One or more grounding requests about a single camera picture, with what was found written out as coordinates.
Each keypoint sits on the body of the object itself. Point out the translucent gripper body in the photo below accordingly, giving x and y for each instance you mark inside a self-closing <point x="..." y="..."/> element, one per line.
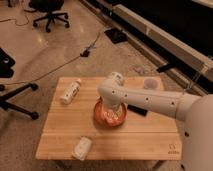
<point x="112" y="116"/>

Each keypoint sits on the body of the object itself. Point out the orange ceramic bowl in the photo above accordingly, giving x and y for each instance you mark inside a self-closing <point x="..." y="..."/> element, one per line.
<point x="99" y="118"/>

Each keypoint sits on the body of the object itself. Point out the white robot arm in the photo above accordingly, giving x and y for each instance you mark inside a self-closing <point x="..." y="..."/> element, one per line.
<point x="195" y="111"/>

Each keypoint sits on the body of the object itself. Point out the black smartphone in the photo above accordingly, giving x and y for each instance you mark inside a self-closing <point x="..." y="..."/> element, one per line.
<point x="135" y="109"/>

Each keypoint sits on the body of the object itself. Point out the wooden folding table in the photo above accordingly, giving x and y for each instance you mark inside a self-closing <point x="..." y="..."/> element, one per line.
<point x="149" y="137"/>

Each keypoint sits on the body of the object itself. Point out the white crumpled pouch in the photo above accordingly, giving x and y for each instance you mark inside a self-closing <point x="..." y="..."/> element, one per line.
<point x="82" y="148"/>

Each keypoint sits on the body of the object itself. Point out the white plastic bottle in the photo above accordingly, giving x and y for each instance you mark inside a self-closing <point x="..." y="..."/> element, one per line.
<point x="70" y="92"/>

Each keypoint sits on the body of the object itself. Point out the translucent plastic cup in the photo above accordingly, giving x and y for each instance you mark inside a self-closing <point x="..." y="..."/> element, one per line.
<point x="150" y="83"/>

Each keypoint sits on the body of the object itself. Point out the black floor mat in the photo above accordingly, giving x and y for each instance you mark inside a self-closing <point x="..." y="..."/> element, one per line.
<point x="115" y="35"/>

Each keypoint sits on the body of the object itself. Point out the black office chair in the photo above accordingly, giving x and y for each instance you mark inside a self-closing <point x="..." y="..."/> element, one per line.
<point x="52" y="10"/>

